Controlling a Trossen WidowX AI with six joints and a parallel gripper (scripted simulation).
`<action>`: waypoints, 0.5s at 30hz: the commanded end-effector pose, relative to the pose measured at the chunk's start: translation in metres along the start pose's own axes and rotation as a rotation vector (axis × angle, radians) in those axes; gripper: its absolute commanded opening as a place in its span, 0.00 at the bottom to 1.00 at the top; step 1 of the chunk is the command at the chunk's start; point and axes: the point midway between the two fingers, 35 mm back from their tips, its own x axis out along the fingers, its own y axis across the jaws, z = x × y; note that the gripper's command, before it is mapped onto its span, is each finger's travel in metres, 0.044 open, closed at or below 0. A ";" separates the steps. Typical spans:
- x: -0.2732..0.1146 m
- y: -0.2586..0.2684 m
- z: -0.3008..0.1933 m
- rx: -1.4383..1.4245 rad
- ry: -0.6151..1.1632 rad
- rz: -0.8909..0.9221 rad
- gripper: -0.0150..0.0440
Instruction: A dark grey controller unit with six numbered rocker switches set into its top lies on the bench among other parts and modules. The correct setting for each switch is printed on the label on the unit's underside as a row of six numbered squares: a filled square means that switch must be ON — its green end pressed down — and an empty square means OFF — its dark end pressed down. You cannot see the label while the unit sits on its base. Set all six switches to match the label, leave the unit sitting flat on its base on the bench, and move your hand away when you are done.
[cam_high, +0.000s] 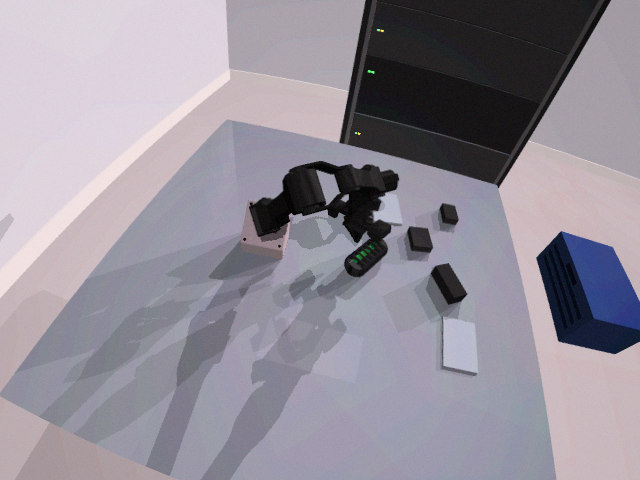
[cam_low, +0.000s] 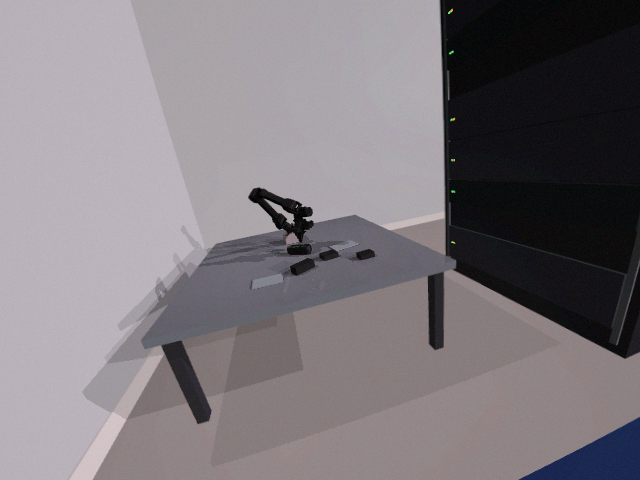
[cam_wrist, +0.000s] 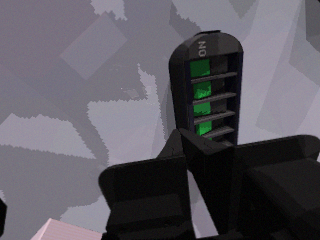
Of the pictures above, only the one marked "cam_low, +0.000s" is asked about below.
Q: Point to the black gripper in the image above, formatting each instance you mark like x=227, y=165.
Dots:
x=298, y=230

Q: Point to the dark grey controller unit with green rocker switches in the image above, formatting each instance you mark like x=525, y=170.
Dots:
x=299, y=249

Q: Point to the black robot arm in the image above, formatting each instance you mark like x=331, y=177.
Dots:
x=258, y=195

